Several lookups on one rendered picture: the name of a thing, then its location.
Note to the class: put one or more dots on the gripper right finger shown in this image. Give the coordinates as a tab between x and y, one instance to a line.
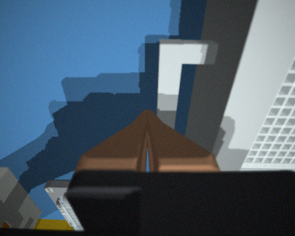
170	151

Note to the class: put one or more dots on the blue bench mat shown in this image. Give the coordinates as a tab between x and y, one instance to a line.
75	72

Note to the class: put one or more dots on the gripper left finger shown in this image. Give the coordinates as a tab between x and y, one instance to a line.
126	149

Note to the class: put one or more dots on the yellow open-top bin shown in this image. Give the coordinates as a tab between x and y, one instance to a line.
52	224

